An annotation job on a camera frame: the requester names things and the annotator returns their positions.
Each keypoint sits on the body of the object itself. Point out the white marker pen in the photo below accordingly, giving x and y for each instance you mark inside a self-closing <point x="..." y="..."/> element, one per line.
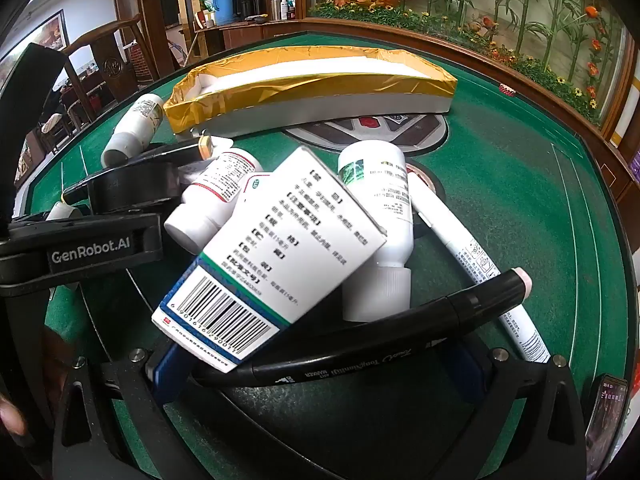
<point x="480" y="270"/>

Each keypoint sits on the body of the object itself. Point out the silver tumbler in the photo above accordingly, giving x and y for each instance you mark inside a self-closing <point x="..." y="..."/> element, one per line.
<point x="276" y="7"/>

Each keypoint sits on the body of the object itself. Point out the black thermos pot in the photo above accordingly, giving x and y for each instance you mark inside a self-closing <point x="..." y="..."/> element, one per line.
<point x="248" y="0"/>

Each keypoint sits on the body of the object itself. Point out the artificial flower display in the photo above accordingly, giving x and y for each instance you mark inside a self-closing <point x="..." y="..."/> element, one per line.
<point x="450" y="5"/>

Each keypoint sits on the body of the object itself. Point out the white bottle red label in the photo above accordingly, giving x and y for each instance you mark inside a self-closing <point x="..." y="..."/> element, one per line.
<point x="215" y="195"/>

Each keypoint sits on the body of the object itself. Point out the grey plastic bottle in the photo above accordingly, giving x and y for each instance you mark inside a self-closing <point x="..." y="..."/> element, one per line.
<point x="380" y="200"/>

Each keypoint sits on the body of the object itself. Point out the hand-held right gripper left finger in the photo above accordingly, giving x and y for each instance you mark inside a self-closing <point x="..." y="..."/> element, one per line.
<point x="162" y="375"/>

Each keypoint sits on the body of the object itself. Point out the blue thermos jug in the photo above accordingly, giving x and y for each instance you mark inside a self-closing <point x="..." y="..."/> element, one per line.
<point x="224" y="5"/>

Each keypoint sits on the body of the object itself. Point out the smartphone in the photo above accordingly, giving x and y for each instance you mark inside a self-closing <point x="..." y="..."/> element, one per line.
<point x="605" y="420"/>

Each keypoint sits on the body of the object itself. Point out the round table control panel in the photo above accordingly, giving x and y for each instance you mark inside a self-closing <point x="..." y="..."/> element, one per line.
<point x="380" y="130"/>

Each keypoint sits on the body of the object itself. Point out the white bottle pale label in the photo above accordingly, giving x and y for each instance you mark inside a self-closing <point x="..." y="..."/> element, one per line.
<point x="132" y="127"/>

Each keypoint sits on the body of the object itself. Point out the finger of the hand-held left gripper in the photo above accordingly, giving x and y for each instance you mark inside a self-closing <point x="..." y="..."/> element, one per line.
<point x="130" y="187"/>

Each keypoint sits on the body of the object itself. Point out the white blue medicine box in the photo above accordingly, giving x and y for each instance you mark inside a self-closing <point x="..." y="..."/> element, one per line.
<point x="280" y="240"/>

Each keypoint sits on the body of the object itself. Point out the wooden sideboard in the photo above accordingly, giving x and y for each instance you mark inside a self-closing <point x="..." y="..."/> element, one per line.
<point x="235" y="35"/>

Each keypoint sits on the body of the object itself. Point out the gold-taped white foam tray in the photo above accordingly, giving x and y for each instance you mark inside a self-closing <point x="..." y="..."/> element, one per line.
<point x="310" y="95"/>

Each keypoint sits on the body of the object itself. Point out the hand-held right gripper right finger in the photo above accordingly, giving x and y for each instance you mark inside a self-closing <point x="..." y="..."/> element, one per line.
<point x="472" y="370"/>

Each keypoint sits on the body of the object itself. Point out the black marker pink cap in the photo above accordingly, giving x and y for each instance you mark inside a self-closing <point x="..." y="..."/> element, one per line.
<point x="400" y="355"/>

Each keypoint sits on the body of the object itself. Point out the wooden chair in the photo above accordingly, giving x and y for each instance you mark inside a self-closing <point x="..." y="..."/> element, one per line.
<point x="107" y="65"/>

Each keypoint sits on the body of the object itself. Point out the framed wall picture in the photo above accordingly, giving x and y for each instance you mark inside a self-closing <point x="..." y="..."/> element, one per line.
<point x="47" y="35"/>

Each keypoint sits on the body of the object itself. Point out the person's left hand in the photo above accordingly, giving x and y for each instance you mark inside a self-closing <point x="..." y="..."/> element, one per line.
<point x="10" y="415"/>

